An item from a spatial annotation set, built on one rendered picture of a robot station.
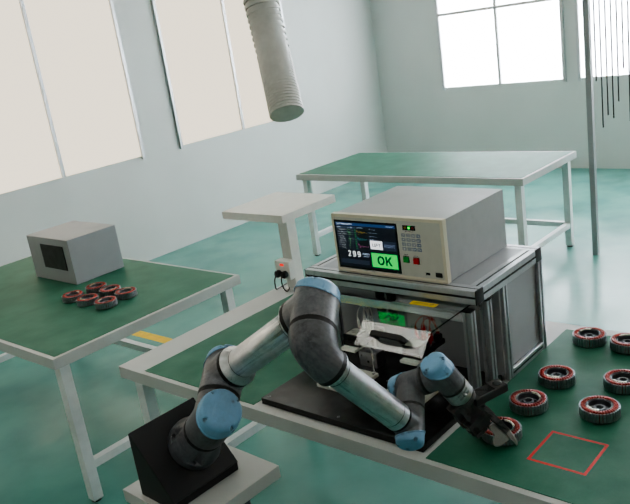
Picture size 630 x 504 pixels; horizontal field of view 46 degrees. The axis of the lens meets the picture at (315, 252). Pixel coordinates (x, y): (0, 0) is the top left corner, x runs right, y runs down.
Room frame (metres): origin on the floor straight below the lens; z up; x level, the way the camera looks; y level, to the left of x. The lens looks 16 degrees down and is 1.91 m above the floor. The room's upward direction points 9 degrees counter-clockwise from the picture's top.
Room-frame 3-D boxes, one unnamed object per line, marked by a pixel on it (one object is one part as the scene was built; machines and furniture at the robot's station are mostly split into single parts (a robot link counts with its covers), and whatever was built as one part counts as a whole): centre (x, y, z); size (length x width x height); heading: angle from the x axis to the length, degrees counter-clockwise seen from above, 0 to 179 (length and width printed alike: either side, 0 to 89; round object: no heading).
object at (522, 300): (2.29, -0.64, 0.91); 0.28 x 0.03 x 0.32; 137
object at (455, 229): (2.44, -0.36, 1.22); 0.44 x 0.39 x 0.20; 47
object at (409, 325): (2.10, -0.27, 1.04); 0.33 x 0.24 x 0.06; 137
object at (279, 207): (3.26, 0.13, 0.98); 0.37 x 0.35 x 0.46; 47
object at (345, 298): (2.29, -0.20, 1.03); 0.62 x 0.01 x 0.03; 47
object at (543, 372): (2.12, -0.69, 0.77); 0.11 x 0.11 x 0.04
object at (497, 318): (2.40, -0.31, 0.92); 0.66 x 0.01 x 0.30; 47
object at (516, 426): (1.86, -0.44, 0.77); 0.11 x 0.11 x 0.04
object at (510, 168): (6.00, -1.01, 0.37); 2.10 x 0.90 x 0.75; 47
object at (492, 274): (2.45, -0.35, 1.09); 0.68 x 0.44 x 0.05; 47
